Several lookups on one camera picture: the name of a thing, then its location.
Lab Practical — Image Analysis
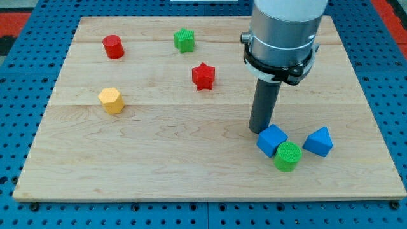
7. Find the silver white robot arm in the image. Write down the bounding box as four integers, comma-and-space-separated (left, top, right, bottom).
240, 0, 328, 85

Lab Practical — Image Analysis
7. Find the red star block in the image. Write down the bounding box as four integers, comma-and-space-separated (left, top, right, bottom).
191, 62, 216, 91

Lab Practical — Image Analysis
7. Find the blue cube block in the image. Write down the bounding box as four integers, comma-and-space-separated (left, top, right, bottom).
256, 124, 288, 158

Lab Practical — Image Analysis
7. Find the green star block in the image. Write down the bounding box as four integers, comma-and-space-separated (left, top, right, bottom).
173, 28, 195, 53

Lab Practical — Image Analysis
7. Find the light wooden board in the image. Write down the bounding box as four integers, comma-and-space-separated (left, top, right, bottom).
13, 16, 406, 202

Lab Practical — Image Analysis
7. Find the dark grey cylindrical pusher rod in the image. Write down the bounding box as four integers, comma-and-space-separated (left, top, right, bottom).
249, 79, 281, 134

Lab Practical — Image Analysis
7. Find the yellow hexagon block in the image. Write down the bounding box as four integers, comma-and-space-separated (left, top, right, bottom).
97, 87, 125, 115

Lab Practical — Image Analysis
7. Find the green cylinder block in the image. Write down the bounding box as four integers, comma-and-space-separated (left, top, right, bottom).
274, 141, 302, 172

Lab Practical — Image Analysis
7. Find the red cylinder block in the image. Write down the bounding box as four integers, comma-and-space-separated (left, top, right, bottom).
102, 34, 125, 59

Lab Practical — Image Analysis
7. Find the blue triangular prism block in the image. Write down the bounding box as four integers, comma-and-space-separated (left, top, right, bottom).
302, 127, 333, 157

